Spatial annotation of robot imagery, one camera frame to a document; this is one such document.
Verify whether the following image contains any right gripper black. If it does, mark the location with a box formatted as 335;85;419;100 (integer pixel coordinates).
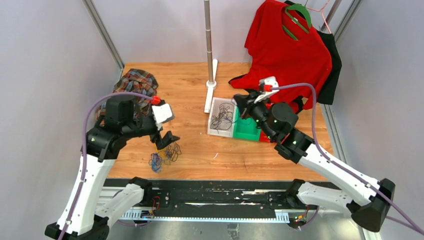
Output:
233;90;276;142

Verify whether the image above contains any coloured cable bundle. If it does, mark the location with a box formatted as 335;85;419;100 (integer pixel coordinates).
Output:
148;142;183;174

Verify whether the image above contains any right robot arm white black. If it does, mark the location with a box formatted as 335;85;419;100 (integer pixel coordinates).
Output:
233;92;396;233

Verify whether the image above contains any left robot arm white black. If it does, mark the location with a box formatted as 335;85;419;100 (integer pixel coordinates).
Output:
44;92;179;240

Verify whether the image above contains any green plastic bin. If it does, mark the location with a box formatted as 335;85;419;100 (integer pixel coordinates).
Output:
232;109;261;142

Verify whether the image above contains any white plastic bin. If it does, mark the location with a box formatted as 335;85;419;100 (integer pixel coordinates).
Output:
207;97;237;138

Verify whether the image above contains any metal pole with white base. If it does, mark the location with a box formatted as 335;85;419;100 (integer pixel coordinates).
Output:
203;0;218;113

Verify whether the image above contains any red plastic bin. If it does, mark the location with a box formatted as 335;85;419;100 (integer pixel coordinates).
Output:
258;130;271;143

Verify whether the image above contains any red t-shirt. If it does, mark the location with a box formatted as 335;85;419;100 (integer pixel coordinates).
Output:
229;0;332;93

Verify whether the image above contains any plaid flannel shirt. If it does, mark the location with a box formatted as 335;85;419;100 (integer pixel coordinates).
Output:
95;68;159;120

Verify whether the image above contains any black t-shirt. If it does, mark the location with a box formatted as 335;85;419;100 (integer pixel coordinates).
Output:
282;0;342;105

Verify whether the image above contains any green clothes hanger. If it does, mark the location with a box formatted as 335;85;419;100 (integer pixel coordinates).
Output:
281;3;312;42

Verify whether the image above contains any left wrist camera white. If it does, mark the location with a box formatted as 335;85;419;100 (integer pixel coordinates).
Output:
151;103;175;124

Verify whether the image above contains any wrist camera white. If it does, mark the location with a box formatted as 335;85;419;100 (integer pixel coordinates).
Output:
254;76;279;104
151;103;175;124

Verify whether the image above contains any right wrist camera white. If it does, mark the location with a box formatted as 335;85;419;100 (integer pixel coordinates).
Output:
254;76;279;104

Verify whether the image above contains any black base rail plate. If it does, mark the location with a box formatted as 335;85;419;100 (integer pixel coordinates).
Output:
102;178;319;221

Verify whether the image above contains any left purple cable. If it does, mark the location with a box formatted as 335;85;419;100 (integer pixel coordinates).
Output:
57;91;162;240

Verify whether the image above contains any purple cable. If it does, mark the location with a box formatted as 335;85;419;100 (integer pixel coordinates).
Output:
258;82;424;234
57;91;162;240

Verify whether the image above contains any pink wire hanger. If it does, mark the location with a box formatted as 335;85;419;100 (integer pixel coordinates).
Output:
304;0;333;34

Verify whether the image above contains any aluminium frame post right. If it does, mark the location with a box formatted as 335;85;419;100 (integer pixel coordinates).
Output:
333;0;363;42

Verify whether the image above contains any aluminium frame post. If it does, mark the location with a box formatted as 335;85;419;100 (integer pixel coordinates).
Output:
333;0;363;42
82;0;125;71

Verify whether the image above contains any aluminium frame post left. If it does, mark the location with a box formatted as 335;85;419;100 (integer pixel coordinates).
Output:
82;0;125;71

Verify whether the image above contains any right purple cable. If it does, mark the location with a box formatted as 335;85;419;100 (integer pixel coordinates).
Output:
258;82;424;234

